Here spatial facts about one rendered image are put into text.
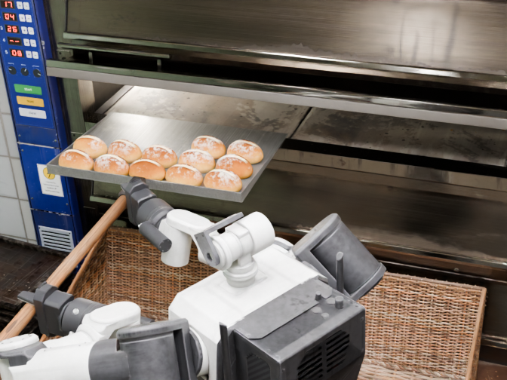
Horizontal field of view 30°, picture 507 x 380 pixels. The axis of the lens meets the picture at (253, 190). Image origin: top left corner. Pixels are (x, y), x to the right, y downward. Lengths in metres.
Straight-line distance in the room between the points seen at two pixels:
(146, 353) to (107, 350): 0.08
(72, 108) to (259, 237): 1.28
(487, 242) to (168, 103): 1.01
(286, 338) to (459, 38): 1.00
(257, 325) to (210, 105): 1.32
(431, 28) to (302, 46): 0.32
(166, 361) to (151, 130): 1.23
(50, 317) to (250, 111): 1.02
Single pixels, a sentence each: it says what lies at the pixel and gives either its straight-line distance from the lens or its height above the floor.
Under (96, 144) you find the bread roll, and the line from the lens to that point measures 2.57.
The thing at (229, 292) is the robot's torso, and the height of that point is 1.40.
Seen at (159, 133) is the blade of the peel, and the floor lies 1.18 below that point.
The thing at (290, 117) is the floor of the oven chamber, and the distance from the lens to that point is 2.71.
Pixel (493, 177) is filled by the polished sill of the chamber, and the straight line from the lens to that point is 2.44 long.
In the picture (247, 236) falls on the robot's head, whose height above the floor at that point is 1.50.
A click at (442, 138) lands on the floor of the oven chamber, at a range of 2.60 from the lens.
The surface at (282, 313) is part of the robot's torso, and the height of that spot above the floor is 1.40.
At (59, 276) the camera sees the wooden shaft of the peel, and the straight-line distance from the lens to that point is 2.11.
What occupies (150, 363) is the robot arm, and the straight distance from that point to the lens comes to 1.55.
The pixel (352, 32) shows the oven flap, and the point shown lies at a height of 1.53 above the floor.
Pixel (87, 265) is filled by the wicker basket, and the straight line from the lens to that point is 2.82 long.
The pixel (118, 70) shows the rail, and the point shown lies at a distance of 2.47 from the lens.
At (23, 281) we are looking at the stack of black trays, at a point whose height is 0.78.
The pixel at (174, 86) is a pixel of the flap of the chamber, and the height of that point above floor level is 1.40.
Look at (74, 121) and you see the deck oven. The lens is 2.82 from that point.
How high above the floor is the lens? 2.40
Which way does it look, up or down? 31 degrees down
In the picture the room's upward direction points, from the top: 3 degrees counter-clockwise
